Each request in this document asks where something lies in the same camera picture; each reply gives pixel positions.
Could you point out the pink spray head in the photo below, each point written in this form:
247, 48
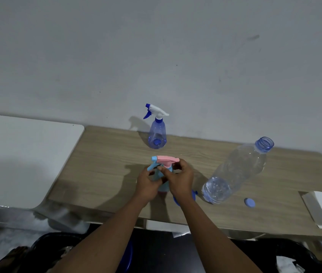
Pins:
166, 159

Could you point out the white blue spray head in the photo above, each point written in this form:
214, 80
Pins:
156, 110

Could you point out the wooden table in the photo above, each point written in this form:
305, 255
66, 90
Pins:
101, 167

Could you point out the person's left forearm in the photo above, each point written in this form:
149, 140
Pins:
101, 241

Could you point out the blue plastic bucket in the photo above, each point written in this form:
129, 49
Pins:
126, 258

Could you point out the transparent blue spray bottle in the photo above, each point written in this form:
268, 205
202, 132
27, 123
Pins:
157, 133

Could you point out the light blue pink spray bottle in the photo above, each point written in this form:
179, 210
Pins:
163, 188

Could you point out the crumpled white paper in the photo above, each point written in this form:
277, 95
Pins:
287, 265

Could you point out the black trash bag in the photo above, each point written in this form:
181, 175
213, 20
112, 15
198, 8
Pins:
263, 250
52, 244

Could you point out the person's right hand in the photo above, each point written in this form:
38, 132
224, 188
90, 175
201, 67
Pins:
182, 183

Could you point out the person's right forearm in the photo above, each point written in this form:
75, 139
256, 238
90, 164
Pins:
217, 241

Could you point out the white side table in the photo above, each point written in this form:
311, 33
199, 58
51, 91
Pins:
18, 162

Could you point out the black shoe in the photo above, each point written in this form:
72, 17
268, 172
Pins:
13, 258

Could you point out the clear plastic water bottle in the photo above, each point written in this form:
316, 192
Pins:
235, 170

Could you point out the blue plastic funnel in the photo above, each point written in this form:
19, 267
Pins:
194, 194

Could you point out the person's left hand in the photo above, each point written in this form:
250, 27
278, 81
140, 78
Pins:
145, 187

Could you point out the blue bottle cap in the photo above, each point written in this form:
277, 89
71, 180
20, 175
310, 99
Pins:
250, 202

